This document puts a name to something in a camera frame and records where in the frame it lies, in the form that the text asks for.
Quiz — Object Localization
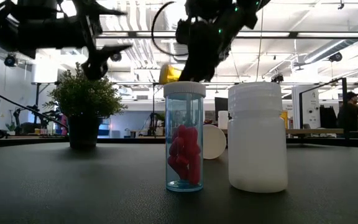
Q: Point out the blue vial red pills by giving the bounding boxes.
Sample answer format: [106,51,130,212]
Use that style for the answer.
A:
[162,81,207,192]

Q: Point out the white small cap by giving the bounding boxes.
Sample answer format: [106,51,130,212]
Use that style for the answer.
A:
[218,110,229,130]

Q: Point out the person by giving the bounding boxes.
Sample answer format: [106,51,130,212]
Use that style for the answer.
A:
[60,114,69,135]
[337,91,358,138]

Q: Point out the opaque white plastic bottle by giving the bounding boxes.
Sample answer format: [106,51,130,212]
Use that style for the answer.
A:
[227,81,289,194]

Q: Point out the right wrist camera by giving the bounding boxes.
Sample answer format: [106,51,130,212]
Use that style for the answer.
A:
[175,19,198,45]

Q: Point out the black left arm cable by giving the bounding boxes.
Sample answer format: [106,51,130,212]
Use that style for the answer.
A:
[0,83,70,129]

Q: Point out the amber pill bottle white cap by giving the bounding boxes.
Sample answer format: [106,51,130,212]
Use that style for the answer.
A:
[202,124,227,161]

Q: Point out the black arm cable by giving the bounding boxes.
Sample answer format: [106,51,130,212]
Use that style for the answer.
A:
[0,83,70,129]
[150,1,189,57]

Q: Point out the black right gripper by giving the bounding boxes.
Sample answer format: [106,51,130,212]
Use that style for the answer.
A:
[178,0,259,82]

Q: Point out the wide amber bottle white cap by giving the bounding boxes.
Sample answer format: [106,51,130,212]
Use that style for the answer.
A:
[280,110,289,130]

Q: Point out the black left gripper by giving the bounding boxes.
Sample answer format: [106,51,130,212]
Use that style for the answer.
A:
[11,0,133,82]

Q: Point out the small amber bottle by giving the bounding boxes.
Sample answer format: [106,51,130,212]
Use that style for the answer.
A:
[158,63,183,85]

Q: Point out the black table mat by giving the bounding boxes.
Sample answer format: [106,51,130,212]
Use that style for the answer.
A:
[0,142,358,224]

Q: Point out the green plant in black pot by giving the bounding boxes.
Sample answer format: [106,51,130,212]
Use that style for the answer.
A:
[42,62,129,150]

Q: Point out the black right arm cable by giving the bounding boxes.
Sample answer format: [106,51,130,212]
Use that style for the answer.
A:
[150,1,189,57]

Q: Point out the black monitor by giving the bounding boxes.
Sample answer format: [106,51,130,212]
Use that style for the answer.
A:
[214,96,229,122]

